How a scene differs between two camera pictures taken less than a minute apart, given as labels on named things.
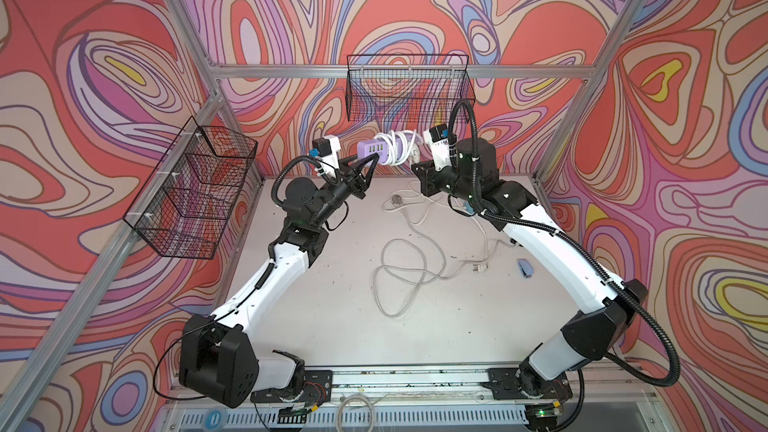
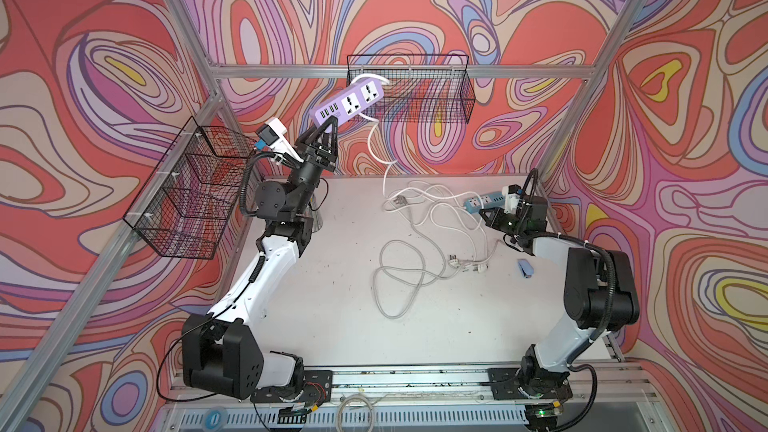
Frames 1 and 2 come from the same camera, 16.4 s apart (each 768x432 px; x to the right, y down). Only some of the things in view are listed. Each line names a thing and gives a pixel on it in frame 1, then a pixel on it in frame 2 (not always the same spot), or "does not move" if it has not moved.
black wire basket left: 191,203 does not move
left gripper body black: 346,188 -> 326,168
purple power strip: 379,147 -> 347,102
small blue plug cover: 525,268 does not move
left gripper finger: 354,165 -> 309,137
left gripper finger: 364,185 -> 335,123
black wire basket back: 413,87 does not move
